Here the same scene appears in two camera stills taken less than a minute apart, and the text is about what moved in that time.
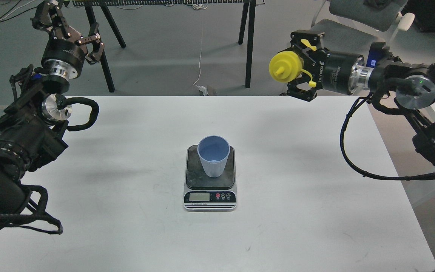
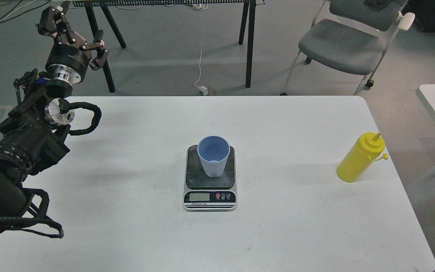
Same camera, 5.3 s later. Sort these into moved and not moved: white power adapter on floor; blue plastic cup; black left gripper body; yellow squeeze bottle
Moved: yellow squeeze bottle
Not moved: blue plastic cup; white power adapter on floor; black left gripper body
